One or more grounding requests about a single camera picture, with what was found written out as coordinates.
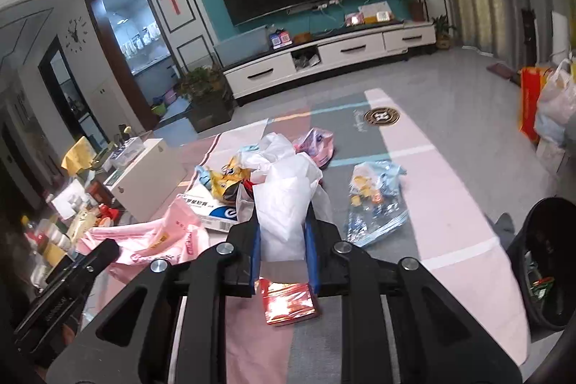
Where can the red shiny wrapper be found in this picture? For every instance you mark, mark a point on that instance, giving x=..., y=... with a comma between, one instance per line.
x=288, y=303

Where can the red and orange bag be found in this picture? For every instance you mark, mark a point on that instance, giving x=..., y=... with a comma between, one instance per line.
x=528, y=105

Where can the large white plastic bag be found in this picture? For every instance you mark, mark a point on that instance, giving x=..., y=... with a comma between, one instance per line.
x=558, y=96

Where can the red toy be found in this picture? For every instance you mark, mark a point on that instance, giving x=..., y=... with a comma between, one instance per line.
x=107, y=213

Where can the dark door mat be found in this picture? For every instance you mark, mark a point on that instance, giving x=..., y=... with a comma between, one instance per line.
x=501, y=72

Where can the black trash bin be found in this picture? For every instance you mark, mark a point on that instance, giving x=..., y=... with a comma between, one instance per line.
x=546, y=231

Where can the pink plastic bag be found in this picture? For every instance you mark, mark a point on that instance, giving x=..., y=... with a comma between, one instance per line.
x=153, y=242

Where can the black wall clock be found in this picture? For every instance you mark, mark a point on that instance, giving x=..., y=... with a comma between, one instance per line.
x=76, y=33

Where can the small blue boxes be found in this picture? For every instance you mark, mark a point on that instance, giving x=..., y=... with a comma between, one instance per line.
x=281, y=39

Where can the small clear storage box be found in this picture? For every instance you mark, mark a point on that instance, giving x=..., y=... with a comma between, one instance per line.
x=128, y=151

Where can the tall potted plant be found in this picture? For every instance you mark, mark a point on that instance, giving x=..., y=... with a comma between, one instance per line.
x=416, y=1

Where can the white power strip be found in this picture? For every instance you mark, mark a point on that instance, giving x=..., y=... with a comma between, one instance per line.
x=327, y=4

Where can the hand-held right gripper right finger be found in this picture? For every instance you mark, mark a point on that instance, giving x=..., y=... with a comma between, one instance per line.
x=312, y=259

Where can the clear printed plastic bag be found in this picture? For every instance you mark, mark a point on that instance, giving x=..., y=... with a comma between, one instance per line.
x=375, y=204

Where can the small pink box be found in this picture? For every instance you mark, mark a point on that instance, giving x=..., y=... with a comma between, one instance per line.
x=354, y=19

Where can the white and blue medicine box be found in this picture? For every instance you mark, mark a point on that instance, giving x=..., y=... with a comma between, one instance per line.
x=216, y=213

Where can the white television cabinet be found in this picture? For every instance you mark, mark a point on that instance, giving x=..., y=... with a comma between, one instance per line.
x=355, y=47

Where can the small potted plant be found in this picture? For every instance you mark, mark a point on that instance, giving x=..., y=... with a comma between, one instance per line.
x=443, y=33

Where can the white and orange desk calendar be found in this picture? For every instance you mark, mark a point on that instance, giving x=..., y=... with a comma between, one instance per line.
x=375, y=11

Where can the clear plastic storage tote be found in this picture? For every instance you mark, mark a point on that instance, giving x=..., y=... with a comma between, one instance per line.
x=240, y=46

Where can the large potted plant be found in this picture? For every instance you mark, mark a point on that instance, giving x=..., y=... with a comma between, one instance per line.
x=204, y=94

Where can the striped floor mat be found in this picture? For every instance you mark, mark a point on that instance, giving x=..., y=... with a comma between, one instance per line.
x=450, y=186

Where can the white box cabinet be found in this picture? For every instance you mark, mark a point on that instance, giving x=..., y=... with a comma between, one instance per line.
x=144, y=181

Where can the yellow cloth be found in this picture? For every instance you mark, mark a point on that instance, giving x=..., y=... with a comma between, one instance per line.
x=77, y=154

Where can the pink snack packet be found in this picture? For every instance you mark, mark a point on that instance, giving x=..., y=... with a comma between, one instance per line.
x=315, y=145

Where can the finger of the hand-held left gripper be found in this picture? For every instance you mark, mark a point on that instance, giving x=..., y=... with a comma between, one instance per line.
x=99, y=254

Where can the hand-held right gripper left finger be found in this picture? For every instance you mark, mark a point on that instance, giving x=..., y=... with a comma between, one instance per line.
x=255, y=259

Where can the yellow snack packet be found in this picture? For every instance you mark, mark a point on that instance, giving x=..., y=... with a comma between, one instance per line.
x=227, y=179

